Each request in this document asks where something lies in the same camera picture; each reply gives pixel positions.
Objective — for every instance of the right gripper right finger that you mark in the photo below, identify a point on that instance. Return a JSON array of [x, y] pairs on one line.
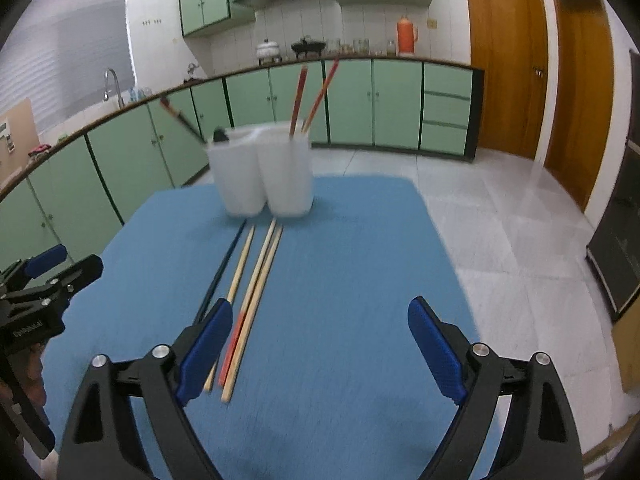
[[539, 439]]

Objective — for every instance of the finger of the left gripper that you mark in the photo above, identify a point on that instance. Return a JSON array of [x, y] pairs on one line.
[[46, 261], [64, 286]]

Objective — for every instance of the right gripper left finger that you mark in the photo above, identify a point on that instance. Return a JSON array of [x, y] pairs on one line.
[[101, 438]]

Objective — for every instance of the plain bamboo chopstick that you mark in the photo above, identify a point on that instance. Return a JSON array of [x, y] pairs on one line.
[[228, 388], [235, 283]]

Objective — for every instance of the red handled bamboo chopstick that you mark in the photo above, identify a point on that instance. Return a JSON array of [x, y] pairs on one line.
[[246, 304]]

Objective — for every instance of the red orange star chopstick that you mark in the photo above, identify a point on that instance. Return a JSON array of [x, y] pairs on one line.
[[301, 83]]

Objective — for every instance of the green lower kitchen cabinets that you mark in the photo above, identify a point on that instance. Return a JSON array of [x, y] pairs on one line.
[[83, 190]]

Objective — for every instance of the left hand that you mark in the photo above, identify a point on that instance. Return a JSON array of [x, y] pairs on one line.
[[28, 367]]

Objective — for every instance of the cardboard piece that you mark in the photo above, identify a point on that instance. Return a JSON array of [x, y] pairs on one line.
[[18, 137]]

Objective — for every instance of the chrome sink faucet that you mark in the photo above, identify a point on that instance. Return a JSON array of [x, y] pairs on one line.
[[112, 88]]

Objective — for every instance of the black shelf unit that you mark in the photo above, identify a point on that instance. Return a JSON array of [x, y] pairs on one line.
[[613, 251]]

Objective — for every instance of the red chopstick in left cup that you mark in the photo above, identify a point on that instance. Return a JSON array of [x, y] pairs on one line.
[[180, 118]]

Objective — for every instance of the red chopstick in cup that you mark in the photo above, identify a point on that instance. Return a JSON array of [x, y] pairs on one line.
[[320, 96], [180, 118]]

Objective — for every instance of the blue table mat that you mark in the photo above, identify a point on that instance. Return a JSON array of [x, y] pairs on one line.
[[331, 384]]

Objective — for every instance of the white double utensil holder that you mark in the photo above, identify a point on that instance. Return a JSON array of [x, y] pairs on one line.
[[263, 166]]

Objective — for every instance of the window blinds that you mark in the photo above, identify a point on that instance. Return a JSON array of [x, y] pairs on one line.
[[57, 54]]

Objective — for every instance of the red chopstick in right cup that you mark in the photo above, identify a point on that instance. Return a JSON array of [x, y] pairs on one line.
[[320, 96]]

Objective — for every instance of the black wok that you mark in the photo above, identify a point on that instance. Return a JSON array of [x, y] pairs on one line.
[[306, 47]]

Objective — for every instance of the brown wooden door right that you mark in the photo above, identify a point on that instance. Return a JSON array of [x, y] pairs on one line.
[[583, 108]]

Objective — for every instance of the brown wooden door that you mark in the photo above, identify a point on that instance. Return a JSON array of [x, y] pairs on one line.
[[509, 41], [583, 108]]

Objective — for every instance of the glass jars on counter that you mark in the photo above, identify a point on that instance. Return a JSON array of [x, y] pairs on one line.
[[357, 47]]

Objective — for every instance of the brown wooden door left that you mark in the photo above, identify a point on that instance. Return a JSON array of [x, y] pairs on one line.
[[509, 41]]

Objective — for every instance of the orange thermos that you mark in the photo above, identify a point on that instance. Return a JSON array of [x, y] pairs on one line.
[[407, 37]]

